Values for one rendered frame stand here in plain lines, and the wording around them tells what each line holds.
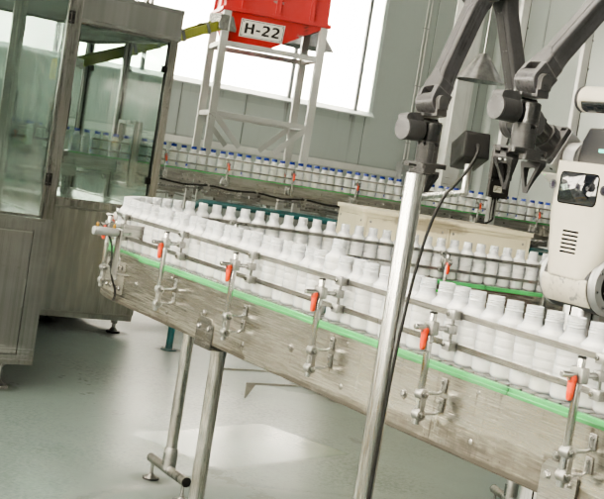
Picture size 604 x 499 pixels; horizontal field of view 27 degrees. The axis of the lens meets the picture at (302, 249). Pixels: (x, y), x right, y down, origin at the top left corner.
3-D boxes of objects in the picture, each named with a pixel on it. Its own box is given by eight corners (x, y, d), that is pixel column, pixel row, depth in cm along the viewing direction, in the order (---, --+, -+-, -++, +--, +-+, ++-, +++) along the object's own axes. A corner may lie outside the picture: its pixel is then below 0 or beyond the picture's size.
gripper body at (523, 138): (546, 159, 284) (552, 128, 284) (513, 153, 279) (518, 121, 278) (527, 157, 290) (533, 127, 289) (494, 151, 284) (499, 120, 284)
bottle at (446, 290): (424, 354, 277) (436, 281, 276) (421, 350, 283) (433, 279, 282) (451, 358, 277) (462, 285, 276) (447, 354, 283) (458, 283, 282)
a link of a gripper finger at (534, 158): (542, 195, 285) (549, 154, 284) (518, 191, 281) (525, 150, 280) (522, 192, 291) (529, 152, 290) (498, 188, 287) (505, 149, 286)
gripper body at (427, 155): (402, 166, 321) (407, 138, 320) (427, 168, 329) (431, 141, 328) (422, 170, 317) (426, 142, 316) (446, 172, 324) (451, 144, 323)
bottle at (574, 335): (574, 404, 240) (589, 320, 239) (545, 397, 243) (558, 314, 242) (582, 401, 246) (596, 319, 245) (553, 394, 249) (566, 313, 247)
